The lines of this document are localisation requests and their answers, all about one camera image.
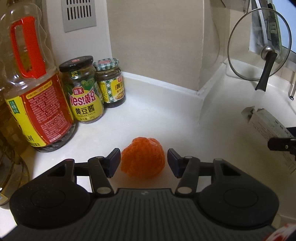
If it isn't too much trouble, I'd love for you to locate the green white medicine box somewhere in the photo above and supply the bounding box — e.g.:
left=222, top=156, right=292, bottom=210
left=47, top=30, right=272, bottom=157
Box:
left=241, top=106, right=295, bottom=174

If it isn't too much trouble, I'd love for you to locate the orange mesh net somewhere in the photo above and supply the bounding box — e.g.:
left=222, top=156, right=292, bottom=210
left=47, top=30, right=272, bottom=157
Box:
left=120, top=137, right=166, bottom=179

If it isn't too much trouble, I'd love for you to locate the steel dish rack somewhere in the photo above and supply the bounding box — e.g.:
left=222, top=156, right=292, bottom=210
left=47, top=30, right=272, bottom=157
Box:
left=288, top=72, right=296, bottom=100

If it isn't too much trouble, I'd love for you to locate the soybean paste jar black lid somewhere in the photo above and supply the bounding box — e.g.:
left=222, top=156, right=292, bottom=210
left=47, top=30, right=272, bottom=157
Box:
left=59, top=56, right=104, bottom=123

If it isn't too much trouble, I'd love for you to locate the dark oil bottle blue label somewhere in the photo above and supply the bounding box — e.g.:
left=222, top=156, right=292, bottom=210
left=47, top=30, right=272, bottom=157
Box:
left=1, top=87, right=30, bottom=206

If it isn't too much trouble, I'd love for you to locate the small jar checkered lid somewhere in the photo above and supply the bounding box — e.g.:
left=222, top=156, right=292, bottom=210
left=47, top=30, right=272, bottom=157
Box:
left=93, top=58, right=125, bottom=108

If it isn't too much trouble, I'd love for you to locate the glass pot lid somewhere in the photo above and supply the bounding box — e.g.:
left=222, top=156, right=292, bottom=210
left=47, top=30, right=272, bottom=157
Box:
left=227, top=8, right=292, bottom=91

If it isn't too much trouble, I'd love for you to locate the oil bottle red handle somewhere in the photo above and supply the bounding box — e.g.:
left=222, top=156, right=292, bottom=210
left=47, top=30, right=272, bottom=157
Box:
left=1, top=1, right=76, bottom=152

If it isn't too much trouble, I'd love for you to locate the wall vent grille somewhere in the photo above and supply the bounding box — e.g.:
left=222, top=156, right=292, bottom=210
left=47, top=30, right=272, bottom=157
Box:
left=61, top=0, right=97, bottom=33

